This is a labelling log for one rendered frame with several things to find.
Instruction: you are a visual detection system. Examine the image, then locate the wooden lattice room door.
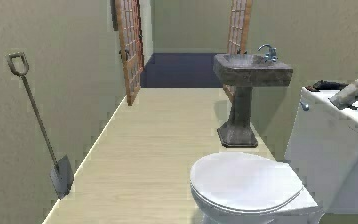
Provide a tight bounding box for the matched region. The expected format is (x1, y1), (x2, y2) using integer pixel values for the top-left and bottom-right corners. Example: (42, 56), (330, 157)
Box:
(114, 0), (145, 107)
(222, 0), (254, 104)

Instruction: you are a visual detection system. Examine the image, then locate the silver sink faucet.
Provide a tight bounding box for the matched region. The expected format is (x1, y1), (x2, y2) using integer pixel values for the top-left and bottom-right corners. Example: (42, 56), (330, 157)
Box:
(257, 43), (279, 64)

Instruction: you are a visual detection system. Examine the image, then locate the flat black object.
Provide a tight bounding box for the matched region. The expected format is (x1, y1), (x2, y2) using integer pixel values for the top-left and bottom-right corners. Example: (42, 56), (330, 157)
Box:
(305, 80), (349, 93)

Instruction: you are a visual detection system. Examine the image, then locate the white toilet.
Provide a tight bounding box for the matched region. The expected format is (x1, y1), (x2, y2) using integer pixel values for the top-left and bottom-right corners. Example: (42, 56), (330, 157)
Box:
(189, 85), (358, 224)

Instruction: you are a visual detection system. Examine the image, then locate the grey stone pedestal sink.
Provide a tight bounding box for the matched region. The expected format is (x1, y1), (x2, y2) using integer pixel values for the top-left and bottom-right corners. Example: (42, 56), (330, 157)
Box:
(212, 53), (294, 149)

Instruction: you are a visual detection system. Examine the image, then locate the black door handle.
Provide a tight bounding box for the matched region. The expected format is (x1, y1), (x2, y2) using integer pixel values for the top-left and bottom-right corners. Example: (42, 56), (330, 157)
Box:
(118, 48), (131, 62)

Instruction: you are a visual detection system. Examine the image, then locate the grey shovel with wooden handle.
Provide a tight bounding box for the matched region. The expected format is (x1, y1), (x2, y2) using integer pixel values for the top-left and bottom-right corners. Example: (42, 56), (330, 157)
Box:
(5, 51), (75, 200)

